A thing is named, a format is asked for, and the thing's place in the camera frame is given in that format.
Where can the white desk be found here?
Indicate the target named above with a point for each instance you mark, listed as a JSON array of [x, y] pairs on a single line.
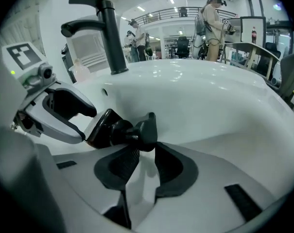
[[248, 48]]

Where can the display panel with cola bottle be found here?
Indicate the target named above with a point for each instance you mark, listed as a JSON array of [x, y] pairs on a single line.
[[252, 30]]

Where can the pale pink bottle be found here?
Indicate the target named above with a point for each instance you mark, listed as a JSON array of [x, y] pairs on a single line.
[[80, 70]]

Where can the white sink basin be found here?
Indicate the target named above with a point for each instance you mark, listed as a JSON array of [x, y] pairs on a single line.
[[197, 101]]

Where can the white slatted cabinet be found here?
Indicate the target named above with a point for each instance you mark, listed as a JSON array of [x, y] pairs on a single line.
[[88, 50]]

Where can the black office chair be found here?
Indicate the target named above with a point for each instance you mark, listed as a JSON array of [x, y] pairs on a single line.
[[182, 46]]

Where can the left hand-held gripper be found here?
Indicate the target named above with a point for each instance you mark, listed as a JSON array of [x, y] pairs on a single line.
[[22, 54]]

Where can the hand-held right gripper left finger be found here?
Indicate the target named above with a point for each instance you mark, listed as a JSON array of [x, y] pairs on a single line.
[[117, 169]]

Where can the grey chair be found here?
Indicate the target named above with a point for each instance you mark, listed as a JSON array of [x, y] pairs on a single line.
[[291, 71]]

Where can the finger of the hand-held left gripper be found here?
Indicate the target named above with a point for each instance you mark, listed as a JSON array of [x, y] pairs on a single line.
[[57, 127]]

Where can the black faucet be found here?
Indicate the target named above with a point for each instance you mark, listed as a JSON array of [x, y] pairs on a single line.
[[112, 38]]

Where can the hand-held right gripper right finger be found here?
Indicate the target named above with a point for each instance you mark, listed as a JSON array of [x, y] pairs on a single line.
[[178, 176]]

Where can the black balcony railing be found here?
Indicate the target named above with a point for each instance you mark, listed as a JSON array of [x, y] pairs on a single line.
[[166, 13]]

